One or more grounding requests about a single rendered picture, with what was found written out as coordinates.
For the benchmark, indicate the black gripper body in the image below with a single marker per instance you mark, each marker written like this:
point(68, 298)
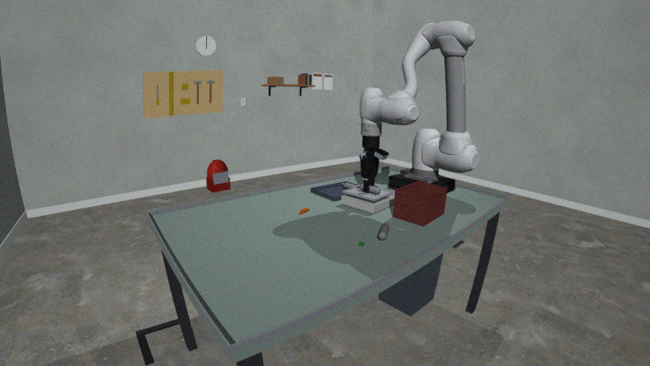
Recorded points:
point(368, 143)

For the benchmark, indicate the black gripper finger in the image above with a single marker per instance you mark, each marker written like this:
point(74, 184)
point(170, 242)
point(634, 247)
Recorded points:
point(365, 171)
point(374, 165)

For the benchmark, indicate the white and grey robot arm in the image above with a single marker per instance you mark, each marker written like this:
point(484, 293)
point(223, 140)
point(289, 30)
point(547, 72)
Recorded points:
point(454, 151)

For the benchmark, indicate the grey metal gas cylinder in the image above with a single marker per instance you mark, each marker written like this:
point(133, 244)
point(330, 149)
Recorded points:
point(383, 232)

